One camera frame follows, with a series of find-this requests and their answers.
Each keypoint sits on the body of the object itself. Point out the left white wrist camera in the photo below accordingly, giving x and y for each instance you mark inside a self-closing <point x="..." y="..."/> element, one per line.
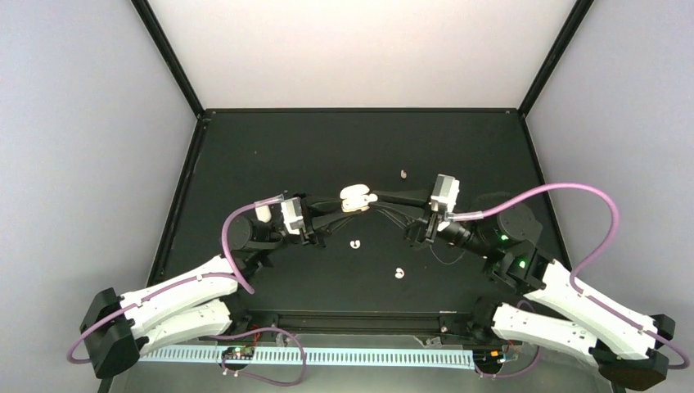
<point x="292" y="215"/>

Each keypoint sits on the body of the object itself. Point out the white oval closed case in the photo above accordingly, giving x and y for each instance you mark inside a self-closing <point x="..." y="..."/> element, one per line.
<point x="263" y="214"/>

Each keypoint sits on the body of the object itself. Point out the black right frame post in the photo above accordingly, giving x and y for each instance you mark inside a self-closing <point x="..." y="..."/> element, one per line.
<point x="561" y="42"/>

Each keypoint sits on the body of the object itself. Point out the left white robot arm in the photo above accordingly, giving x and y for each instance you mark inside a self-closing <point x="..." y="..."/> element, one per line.
<point x="119" y="329"/>

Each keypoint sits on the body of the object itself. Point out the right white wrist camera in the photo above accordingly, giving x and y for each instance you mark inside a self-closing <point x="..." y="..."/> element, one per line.
<point x="444" y="194"/>

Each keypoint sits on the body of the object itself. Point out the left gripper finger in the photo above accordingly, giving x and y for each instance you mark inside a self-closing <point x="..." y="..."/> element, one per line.
<point x="320" y="204"/>
<point x="332" y="222"/>

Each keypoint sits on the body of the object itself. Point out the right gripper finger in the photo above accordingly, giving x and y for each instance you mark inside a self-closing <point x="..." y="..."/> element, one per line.
<point x="403" y="216"/>
<point x="415" y="198"/>

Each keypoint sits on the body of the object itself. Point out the right circuit board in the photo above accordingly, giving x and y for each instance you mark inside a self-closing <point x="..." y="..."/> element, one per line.
<point x="493" y="357"/>

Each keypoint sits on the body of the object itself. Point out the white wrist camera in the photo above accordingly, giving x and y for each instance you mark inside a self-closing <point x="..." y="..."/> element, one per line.
<point x="292" y="215"/>
<point x="444" y="194"/>

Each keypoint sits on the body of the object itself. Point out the black left frame post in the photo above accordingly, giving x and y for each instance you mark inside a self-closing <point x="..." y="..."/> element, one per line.
<point x="154" y="28"/>

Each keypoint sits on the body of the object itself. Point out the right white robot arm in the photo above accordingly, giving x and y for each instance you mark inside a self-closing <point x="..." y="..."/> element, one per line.
<point x="622" y="344"/>

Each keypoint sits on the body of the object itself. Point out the left circuit board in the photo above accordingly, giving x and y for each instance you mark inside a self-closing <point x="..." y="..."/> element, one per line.
<point x="238" y="354"/>

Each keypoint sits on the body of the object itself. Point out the circuit board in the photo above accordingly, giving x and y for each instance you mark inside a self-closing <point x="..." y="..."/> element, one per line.
<point x="493" y="357"/>
<point x="238" y="354"/>

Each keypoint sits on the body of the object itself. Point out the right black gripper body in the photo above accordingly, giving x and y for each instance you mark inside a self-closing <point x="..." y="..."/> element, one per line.
<point x="420" y="232"/>

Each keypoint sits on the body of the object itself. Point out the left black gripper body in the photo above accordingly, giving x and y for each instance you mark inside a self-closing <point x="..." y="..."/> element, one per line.
<point x="311" y="236"/>

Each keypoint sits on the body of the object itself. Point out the white square charging case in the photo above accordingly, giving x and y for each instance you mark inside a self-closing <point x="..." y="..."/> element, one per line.
<point x="357" y="197"/>

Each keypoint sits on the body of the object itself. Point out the white slotted cable duct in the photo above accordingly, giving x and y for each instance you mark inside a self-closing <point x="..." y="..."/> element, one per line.
<point x="362" y="357"/>

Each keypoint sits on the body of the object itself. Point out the black front rail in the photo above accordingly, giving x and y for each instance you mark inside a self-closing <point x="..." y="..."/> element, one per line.
<point x="389" y="323"/>

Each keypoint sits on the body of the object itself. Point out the black frame post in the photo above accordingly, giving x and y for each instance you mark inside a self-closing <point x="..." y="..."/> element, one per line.
<point x="154" y="28"/>
<point x="561" y="42"/>

